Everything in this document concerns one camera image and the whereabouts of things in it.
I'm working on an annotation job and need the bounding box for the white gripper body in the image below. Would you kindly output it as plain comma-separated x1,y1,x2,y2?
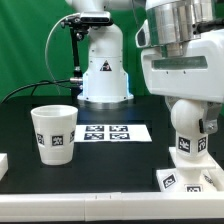
141,30,224,103

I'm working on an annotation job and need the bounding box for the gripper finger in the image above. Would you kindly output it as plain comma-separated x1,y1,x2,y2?
199,102,222,134
165,96,176,111

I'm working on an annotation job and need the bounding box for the white light bulb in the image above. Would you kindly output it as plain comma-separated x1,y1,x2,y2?
171,99,208,161

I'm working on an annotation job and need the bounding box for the white lamp base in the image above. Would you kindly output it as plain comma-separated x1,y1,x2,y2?
156,147,224,193

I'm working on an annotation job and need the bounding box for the white lamp shade cup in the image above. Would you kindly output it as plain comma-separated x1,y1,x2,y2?
31,105,78,165

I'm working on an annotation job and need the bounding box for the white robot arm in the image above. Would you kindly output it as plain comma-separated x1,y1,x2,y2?
65,0,224,134

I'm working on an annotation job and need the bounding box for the white marker tag sheet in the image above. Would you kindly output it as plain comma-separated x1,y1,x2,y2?
74,124,152,142

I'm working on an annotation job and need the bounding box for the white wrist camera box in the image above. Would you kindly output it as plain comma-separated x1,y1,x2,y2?
135,20,150,48

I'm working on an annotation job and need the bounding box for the black camera stand pole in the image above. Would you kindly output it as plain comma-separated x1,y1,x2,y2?
70,28,83,100

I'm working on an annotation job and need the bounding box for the black camera on stand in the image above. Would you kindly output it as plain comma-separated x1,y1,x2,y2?
61,11,113,27

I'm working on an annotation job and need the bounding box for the white front rail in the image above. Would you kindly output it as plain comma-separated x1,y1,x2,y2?
0,192,224,222

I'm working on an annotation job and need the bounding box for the white rail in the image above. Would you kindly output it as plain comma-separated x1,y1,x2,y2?
0,153,8,181
0,192,224,222

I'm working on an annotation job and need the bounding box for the black cable on table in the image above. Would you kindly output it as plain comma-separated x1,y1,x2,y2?
0,79,73,104

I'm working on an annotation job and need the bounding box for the white left rail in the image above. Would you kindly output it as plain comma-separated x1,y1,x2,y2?
0,153,8,181

